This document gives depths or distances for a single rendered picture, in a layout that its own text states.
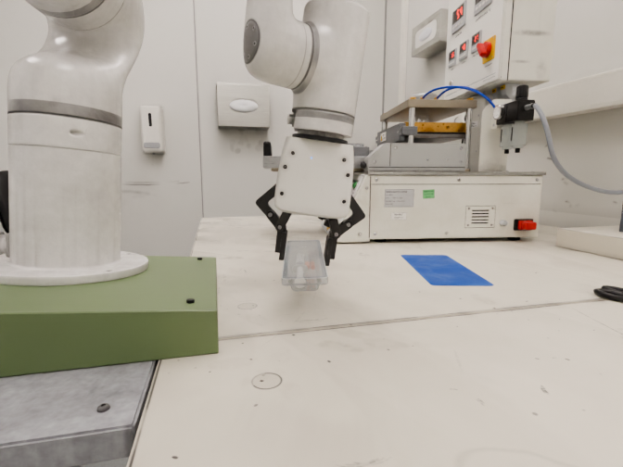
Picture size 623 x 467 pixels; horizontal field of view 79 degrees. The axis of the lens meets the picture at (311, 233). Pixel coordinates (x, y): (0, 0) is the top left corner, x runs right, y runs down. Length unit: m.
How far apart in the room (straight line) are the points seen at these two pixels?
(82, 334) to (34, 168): 0.21
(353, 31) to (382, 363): 0.38
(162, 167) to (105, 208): 1.94
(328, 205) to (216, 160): 1.98
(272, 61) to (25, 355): 0.37
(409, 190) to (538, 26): 0.50
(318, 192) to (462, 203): 0.60
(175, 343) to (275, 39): 0.33
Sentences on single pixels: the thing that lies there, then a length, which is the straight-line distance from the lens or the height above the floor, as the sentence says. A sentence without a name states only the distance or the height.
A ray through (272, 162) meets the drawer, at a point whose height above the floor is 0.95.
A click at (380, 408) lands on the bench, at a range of 0.32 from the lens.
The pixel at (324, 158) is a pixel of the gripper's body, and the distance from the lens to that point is 0.49.
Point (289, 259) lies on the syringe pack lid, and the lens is 0.52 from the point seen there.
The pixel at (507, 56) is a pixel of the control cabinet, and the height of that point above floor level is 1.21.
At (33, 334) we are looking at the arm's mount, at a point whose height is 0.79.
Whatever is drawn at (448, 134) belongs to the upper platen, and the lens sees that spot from 1.09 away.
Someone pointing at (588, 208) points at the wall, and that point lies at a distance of 1.46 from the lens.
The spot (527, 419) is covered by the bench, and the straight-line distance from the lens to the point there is 0.34.
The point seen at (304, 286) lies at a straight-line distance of 0.47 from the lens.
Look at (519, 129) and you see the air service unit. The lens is 1.00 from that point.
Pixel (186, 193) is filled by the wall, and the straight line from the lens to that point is 2.45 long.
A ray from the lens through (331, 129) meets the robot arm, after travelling 0.48.
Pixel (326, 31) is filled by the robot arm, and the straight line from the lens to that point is 0.50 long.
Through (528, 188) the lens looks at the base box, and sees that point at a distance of 1.12.
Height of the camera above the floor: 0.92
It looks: 9 degrees down
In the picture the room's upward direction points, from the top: straight up
